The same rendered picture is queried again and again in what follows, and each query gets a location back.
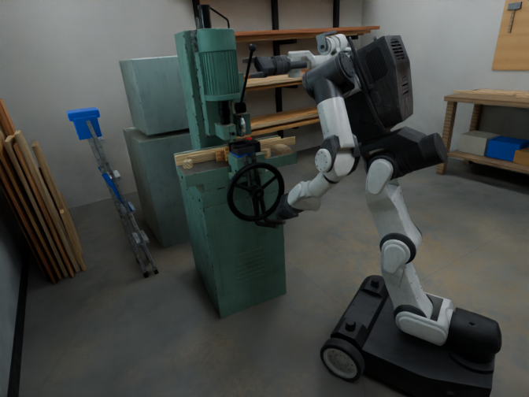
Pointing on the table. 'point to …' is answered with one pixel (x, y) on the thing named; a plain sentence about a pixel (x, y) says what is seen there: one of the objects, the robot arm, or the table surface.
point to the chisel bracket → (225, 131)
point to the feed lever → (245, 83)
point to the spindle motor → (219, 64)
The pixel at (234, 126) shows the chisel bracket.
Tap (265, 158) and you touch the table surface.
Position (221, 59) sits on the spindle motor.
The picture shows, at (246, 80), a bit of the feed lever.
